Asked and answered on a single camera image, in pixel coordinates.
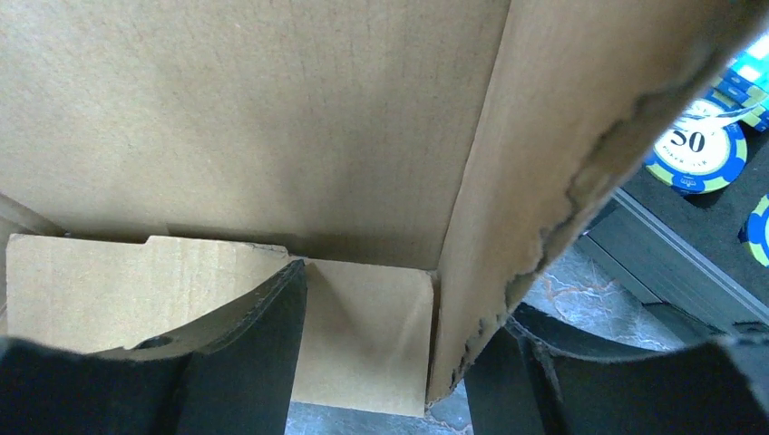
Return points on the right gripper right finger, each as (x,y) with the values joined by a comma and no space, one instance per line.
(538,375)

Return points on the black poker chip case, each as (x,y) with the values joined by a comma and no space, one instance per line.
(680,255)

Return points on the blue yellow poker chip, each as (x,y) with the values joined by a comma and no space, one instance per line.
(753,235)
(703,151)

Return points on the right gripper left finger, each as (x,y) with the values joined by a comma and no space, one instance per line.
(229,372)

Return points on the brown cardboard box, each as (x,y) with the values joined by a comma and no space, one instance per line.
(429,158)

